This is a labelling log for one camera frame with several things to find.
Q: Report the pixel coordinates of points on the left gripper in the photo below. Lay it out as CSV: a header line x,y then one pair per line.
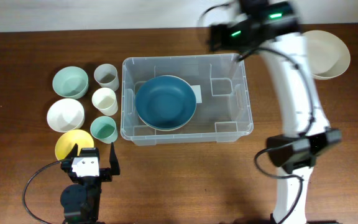
x,y
107,173

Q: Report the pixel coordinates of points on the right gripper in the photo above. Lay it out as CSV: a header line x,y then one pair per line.
x,y
229,41

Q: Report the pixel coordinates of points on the beige bowl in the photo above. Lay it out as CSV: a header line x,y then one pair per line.
x,y
166,128
328,55

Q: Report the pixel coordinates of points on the blue bowl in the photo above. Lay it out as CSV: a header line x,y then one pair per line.
x,y
166,102

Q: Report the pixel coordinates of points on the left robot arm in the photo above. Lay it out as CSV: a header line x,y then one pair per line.
x,y
81,200

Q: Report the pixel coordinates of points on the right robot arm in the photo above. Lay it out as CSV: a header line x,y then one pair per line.
x,y
273,31

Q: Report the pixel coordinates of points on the clear plastic storage container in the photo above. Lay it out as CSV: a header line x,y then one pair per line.
x,y
224,114

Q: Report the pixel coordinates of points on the green cup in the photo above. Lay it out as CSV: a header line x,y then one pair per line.
x,y
104,129

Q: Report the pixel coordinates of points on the yellow bowl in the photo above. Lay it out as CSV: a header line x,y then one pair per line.
x,y
67,141

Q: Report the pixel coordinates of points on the white bowl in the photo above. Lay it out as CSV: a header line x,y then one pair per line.
x,y
66,115

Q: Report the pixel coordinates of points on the cream cup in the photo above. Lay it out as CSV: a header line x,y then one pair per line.
x,y
104,99

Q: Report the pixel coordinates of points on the green bowl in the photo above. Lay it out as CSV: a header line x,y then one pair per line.
x,y
71,82

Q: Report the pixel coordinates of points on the grey cup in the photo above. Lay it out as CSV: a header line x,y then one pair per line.
x,y
107,76

